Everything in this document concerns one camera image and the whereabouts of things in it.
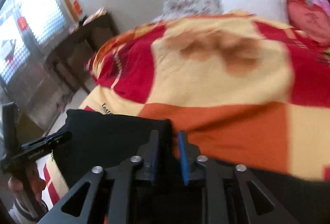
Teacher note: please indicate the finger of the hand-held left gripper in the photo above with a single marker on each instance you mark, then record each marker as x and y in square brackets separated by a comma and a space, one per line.
[49, 140]

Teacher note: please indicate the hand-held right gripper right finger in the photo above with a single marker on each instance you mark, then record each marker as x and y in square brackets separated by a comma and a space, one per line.
[183, 159]

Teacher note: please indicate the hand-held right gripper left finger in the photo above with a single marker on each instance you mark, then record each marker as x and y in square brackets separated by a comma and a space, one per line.
[154, 162]

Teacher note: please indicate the black pants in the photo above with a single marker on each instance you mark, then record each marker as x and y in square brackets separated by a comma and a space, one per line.
[108, 141]

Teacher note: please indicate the person's left hand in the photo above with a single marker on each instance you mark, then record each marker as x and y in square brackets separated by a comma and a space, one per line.
[36, 182]

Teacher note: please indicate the red yellow orange checked blanket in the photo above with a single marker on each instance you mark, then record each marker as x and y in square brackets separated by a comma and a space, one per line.
[219, 79]

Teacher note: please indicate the dark wooden desk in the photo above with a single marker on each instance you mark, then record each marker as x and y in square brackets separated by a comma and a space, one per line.
[85, 40]

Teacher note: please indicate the red sticker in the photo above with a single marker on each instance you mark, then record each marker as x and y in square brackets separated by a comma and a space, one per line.
[22, 23]
[77, 7]

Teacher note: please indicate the window with patterned glass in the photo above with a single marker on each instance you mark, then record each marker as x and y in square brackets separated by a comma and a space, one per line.
[38, 20]

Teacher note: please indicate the white pillow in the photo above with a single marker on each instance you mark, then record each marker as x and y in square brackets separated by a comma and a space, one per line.
[252, 2]

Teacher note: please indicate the red heart pillow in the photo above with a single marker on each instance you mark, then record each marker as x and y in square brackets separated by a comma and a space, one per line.
[306, 17]

